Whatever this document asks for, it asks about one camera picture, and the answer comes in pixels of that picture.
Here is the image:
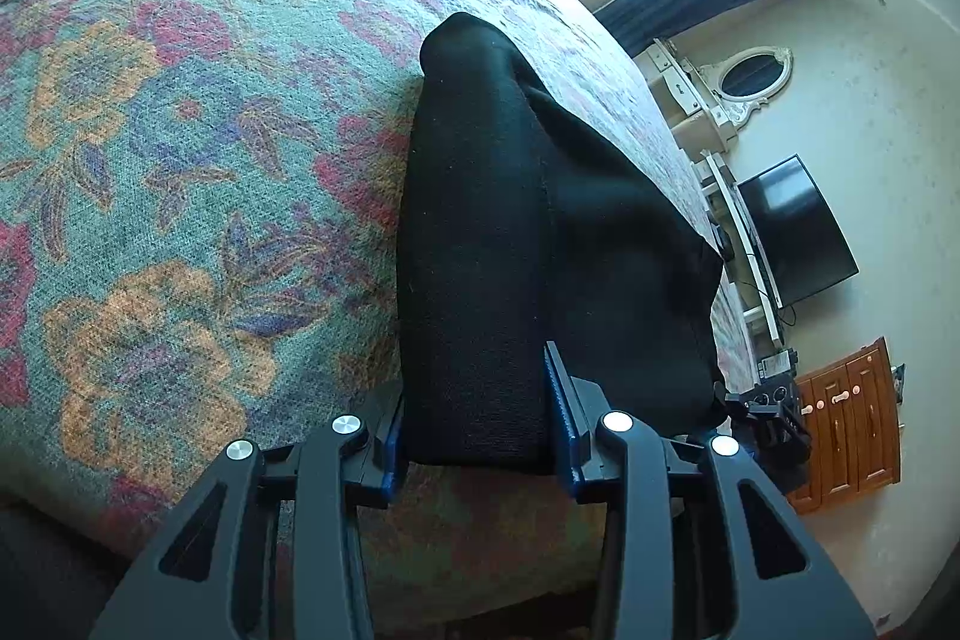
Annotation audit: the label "white television shelf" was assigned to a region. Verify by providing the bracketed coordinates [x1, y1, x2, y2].
[694, 149, 790, 350]

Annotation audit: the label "black flat television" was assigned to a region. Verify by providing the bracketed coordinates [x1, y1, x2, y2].
[737, 154, 860, 308]

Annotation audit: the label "oval white-framed mirror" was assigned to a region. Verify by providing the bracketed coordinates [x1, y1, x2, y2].
[716, 46, 794, 106]

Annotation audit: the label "black pants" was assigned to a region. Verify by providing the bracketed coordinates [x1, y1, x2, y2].
[395, 11, 727, 476]

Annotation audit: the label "floral bedspread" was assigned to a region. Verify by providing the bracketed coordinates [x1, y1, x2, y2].
[0, 0, 758, 627]

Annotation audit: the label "white vanity dresser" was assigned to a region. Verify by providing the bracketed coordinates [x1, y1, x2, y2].
[637, 38, 752, 163]

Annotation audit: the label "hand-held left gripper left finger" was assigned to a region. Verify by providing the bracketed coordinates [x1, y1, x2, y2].
[88, 377, 411, 640]

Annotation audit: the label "wooden cabinet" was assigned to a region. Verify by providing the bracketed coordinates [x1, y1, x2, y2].
[784, 336, 902, 515]

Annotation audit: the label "small black box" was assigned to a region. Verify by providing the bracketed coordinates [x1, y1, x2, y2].
[760, 347, 800, 380]

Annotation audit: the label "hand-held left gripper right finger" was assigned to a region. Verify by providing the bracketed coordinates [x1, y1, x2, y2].
[544, 340, 877, 640]

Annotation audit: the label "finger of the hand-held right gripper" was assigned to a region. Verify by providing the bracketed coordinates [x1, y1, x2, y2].
[709, 382, 751, 423]

